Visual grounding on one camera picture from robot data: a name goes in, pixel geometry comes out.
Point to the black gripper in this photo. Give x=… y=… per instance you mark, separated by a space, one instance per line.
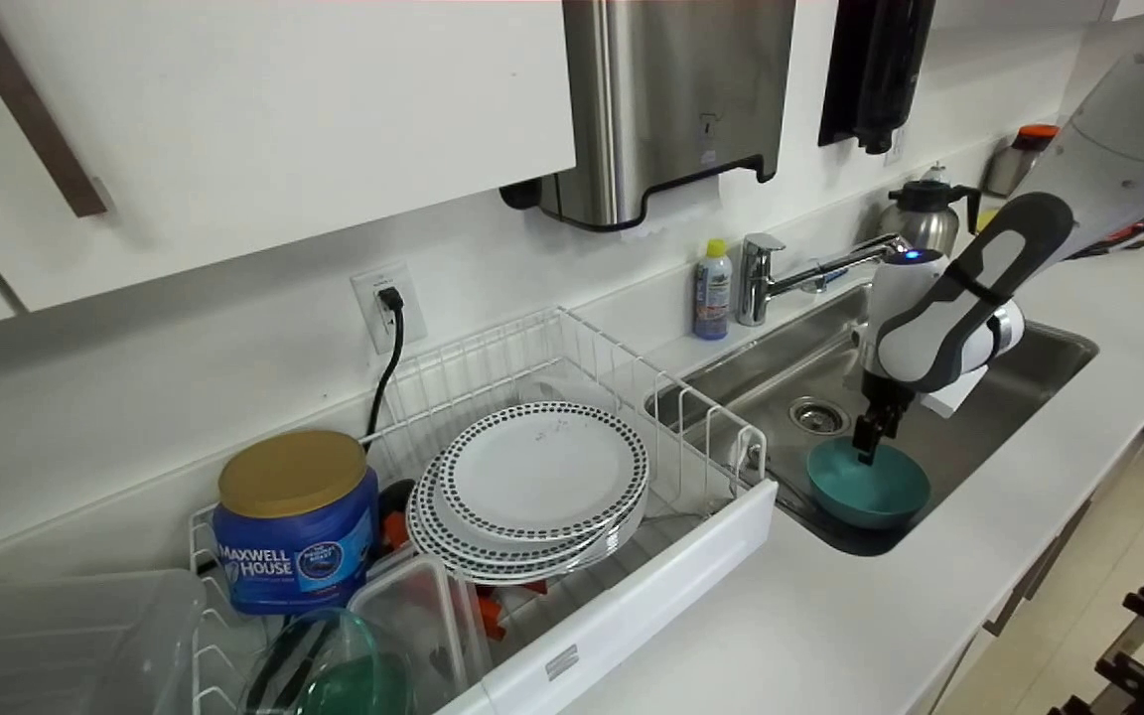
x=893 y=400

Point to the teal blue bowl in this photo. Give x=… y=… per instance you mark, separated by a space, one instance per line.
x=873 y=494

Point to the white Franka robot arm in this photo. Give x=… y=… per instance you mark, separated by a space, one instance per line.
x=1130 y=133

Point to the stack of white plates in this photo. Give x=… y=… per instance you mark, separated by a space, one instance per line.
x=537 y=481

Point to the green glass bowl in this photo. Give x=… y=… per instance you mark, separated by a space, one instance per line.
x=357 y=678

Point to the round sink drain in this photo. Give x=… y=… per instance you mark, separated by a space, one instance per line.
x=819 y=413

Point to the stainless steel sink basin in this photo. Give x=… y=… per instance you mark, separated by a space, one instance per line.
x=970 y=437

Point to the chrome sink faucet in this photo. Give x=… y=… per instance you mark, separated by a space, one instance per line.
x=797 y=277

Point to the blue dish soap bottle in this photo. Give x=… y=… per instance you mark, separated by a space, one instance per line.
x=711 y=298

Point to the steel kettle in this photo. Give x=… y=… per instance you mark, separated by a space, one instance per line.
x=929 y=212

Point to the steel thermos orange cap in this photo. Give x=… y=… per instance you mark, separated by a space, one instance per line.
x=1009 y=162

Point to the black hanging cloth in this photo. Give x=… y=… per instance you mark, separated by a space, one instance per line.
x=874 y=67

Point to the stainless paper towel dispenser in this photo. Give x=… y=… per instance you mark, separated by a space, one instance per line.
x=673 y=104

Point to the blue coffee can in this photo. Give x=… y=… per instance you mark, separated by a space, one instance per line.
x=294 y=531

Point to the clear plastic container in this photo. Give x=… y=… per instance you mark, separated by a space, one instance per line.
x=59 y=650

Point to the white wall outlet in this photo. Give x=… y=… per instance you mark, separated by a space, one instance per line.
x=387 y=309

